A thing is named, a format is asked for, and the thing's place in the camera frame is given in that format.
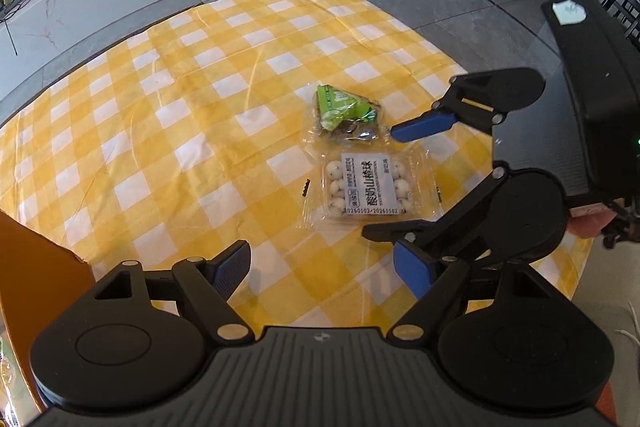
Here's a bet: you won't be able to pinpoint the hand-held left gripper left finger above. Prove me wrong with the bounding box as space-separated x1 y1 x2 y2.
92 239 257 344

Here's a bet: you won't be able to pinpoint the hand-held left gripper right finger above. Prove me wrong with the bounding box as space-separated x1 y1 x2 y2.
387 241 568 344

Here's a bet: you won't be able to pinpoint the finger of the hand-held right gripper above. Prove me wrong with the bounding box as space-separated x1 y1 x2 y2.
390 74 507 144
362 161 508 264

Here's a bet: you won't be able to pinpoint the clear tray of white balls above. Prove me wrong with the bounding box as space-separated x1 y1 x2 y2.
295 146 444 231

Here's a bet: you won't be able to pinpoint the green snack packet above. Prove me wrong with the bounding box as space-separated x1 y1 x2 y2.
302 83 392 146

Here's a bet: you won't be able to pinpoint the orange box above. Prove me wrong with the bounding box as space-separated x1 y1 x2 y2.
0 211 97 427

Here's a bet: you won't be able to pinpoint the person's right hand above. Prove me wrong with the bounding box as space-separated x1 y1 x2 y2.
569 202 620 239

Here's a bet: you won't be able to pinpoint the black chair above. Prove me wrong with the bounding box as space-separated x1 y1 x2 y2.
602 0 640 38

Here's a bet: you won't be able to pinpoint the yellow checked tablecloth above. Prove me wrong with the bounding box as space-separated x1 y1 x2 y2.
0 0 595 339

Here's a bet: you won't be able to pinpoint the white cable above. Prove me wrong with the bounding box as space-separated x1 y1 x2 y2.
614 328 640 354

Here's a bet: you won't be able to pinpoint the black cables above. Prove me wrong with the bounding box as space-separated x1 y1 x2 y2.
0 0 48 58

